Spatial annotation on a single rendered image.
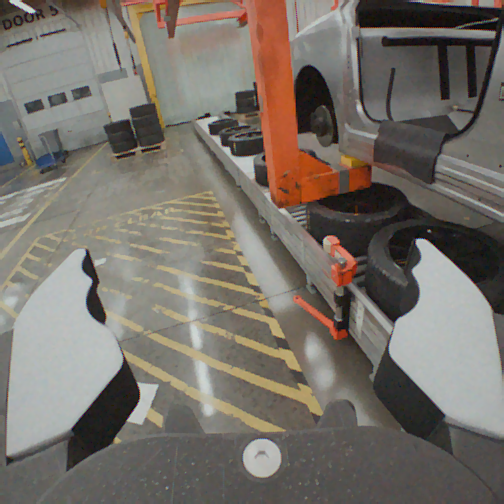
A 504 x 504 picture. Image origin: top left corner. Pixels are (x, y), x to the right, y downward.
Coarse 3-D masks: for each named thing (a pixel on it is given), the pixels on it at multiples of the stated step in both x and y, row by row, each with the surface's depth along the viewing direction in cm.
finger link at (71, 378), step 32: (64, 288) 8; (96, 288) 11; (32, 320) 7; (64, 320) 7; (96, 320) 7; (32, 352) 6; (64, 352) 6; (96, 352) 6; (32, 384) 6; (64, 384) 6; (96, 384) 6; (128, 384) 6; (32, 416) 5; (64, 416) 5; (96, 416) 5; (128, 416) 6; (32, 448) 4; (96, 448) 5
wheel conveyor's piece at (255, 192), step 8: (320, 160) 302; (240, 168) 310; (240, 176) 320; (248, 176) 283; (248, 184) 288; (256, 184) 298; (248, 192) 300; (256, 192) 263; (264, 192) 278; (256, 200) 273; (264, 208) 250; (264, 216) 258
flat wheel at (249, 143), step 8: (232, 136) 416; (240, 136) 418; (248, 136) 416; (256, 136) 403; (232, 144) 397; (240, 144) 388; (248, 144) 385; (256, 144) 386; (232, 152) 407; (240, 152) 395; (248, 152) 392; (256, 152) 392
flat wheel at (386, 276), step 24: (384, 240) 137; (408, 240) 139; (432, 240) 135; (456, 240) 132; (480, 240) 126; (384, 264) 122; (456, 264) 118; (480, 264) 115; (384, 288) 120; (480, 288) 101; (384, 312) 126
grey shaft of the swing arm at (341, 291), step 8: (344, 264) 121; (344, 288) 129; (336, 296) 132; (344, 296) 131; (336, 304) 135; (344, 304) 134; (336, 312) 139; (344, 312) 140; (336, 320) 141; (344, 320) 140; (336, 328) 143; (344, 328) 145
